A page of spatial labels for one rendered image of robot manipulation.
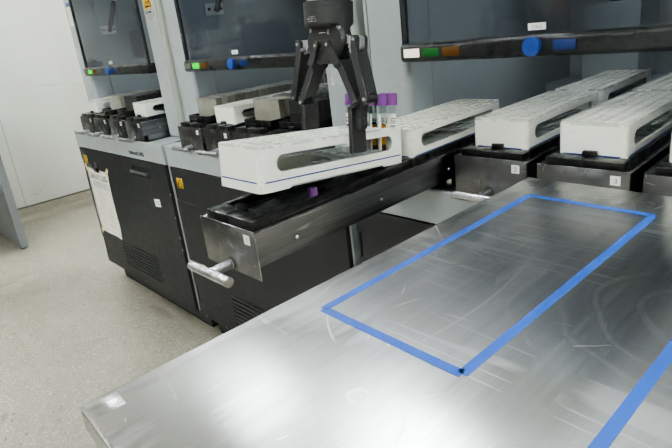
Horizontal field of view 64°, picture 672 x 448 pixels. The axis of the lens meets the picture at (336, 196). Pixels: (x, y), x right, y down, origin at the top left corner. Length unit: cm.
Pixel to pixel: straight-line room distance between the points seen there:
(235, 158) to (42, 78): 358
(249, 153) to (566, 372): 48
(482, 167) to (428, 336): 56
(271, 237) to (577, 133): 49
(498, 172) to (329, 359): 60
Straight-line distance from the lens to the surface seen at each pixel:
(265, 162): 71
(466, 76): 129
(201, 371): 42
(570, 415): 36
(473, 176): 96
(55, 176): 433
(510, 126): 94
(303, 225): 75
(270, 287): 157
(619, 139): 88
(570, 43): 91
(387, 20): 114
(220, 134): 153
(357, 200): 81
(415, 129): 93
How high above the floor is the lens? 105
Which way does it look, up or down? 18 degrees down
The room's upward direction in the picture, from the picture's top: 7 degrees counter-clockwise
